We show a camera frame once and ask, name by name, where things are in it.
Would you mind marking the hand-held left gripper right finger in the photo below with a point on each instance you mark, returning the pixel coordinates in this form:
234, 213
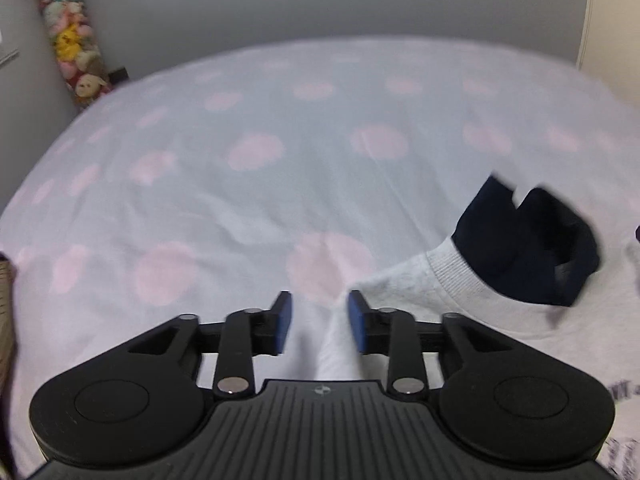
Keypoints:
359, 325

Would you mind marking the black wall socket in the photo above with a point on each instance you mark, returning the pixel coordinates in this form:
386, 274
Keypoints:
119, 76

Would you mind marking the bed with pink-dotted sheet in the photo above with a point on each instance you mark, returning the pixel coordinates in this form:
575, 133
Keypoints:
250, 110

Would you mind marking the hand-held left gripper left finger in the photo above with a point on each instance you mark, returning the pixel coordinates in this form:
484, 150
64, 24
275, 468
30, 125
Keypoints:
282, 322

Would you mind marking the light grey sweatshirt navy collar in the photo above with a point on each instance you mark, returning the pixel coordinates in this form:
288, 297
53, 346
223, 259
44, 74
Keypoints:
500, 310

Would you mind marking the cream wardrobe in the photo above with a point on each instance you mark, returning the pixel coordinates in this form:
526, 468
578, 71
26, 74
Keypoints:
612, 20

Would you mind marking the olive striped garment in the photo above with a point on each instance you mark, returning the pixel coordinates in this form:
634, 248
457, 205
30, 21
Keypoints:
6, 320

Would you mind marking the clear tube of plush toys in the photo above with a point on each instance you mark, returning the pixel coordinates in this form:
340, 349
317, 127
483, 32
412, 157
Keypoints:
75, 45

